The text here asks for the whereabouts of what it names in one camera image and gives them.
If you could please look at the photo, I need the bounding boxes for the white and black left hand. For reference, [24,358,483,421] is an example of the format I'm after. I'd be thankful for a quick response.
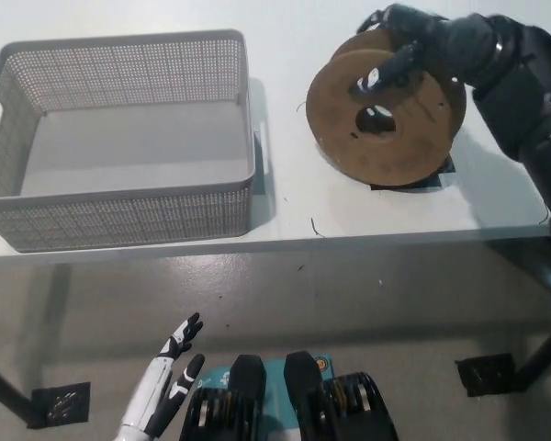
[121,313,207,437]

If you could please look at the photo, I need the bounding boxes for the black and white right hand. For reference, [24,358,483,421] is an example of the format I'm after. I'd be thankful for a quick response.
[348,3,501,96]

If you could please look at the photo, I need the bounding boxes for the brown cardboard filament spool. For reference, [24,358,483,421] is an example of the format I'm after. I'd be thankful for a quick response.
[305,29,468,189]

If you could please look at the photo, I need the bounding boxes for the black torso block silver ribs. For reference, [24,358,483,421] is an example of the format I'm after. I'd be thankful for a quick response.
[178,353,267,441]
[283,351,399,441]

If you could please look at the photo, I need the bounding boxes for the black floor foot plate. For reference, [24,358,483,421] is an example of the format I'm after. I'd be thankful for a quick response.
[29,381,92,428]
[455,352,519,397]

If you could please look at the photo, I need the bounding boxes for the black stand leg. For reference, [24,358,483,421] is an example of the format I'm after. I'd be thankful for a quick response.
[516,316,551,394]
[0,356,33,414]

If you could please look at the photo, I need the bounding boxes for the grey perforated plastic basket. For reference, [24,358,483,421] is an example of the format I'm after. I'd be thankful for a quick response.
[0,29,272,253]

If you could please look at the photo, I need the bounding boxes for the grey table leg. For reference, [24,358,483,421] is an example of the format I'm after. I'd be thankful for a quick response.
[486,236,551,295]

